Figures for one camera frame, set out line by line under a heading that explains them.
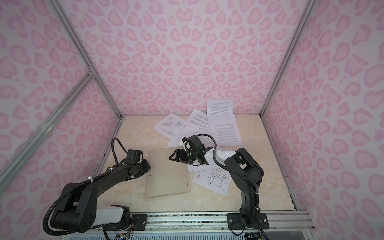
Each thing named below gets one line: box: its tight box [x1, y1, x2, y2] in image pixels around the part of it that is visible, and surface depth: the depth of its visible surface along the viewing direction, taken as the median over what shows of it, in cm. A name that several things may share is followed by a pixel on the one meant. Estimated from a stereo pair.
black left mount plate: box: [131, 214, 147, 231], surface depth 75 cm
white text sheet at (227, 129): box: [209, 113, 243, 147], surface depth 113 cm
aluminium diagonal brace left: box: [0, 71, 96, 193], surface depth 70 cm
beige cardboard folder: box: [145, 147, 191, 198], surface depth 88 cm
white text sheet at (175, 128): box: [153, 112, 200, 144], surface depth 116 cm
